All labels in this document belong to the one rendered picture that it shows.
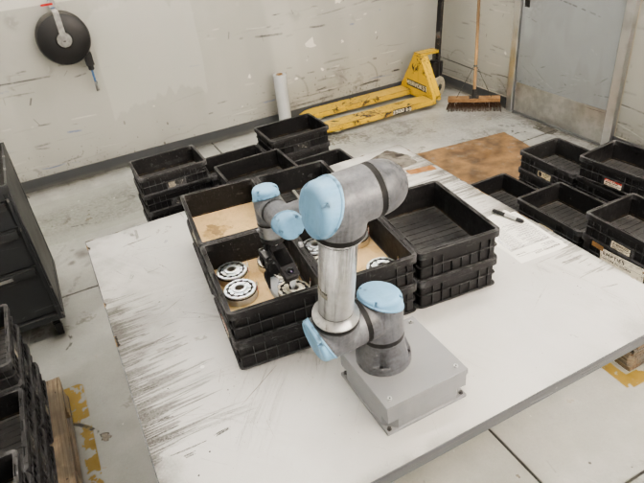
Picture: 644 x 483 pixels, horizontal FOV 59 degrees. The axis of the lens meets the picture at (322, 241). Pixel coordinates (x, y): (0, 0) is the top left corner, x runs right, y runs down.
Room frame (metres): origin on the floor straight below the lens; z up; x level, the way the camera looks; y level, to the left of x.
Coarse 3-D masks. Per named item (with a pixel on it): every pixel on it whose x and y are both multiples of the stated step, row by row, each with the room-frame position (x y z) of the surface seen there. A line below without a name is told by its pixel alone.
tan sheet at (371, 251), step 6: (372, 240) 1.67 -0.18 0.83; (366, 246) 1.63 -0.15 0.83; (372, 246) 1.63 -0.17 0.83; (378, 246) 1.62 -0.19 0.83; (360, 252) 1.60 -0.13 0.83; (366, 252) 1.60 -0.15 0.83; (372, 252) 1.59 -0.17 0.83; (378, 252) 1.59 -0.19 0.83; (360, 258) 1.57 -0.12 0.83; (366, 258) 1.56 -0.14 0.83; (372, 258) 1.56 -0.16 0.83; (360, 264) 1.53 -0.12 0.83; (366, 264) 1.53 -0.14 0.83; (360, 270) 1.50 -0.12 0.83
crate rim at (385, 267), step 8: (384, 224) 1.61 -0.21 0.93; (392, 232) 1.55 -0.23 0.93; (400, 240) 1.50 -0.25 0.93; (304, 248) 1.51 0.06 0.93; (408, 248) 1.45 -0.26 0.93; (312, 256) 1.46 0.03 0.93; (408, 256) 1.41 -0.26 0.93; (416, 256) 1.41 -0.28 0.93; (384, 264) 1.38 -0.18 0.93; (392, 264) 1.38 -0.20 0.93; (400, 264) 1.39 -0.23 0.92; (408, 264) 1.39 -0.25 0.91; (360, 272) 1.35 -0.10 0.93; (368, 272) 1.35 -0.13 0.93; (376, 272) 1.36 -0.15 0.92; (384, 272) 1.37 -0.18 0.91; (360, 280) 1.34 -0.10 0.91
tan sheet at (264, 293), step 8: (248, 264) 1.60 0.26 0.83; (256, 264) 1.60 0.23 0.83; (216, 272) 1.58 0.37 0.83; (248, 272) 1.56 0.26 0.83; (256, 272) 1.55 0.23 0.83; (256, 280) 1.51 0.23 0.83; (264, 280) 1.50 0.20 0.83; (264, 288) 1.46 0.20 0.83; (264, 296) 1.42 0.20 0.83; (272, 296) 1.41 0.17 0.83
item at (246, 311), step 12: (228, 240) 1.62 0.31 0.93; (204, 252) 1.55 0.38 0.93; (300, 252) 1.49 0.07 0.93; (312, 264) 1.42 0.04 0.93; (216, 276) 1.41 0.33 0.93; (216, 288) 1.36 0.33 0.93; (312, 288) 1.30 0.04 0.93; (276, 300) 1.26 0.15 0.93; (288, 300) 1.27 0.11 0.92; (228, 312) 1.23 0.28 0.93; (240, 312) 1.23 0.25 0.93; (252, 312) 1.24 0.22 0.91
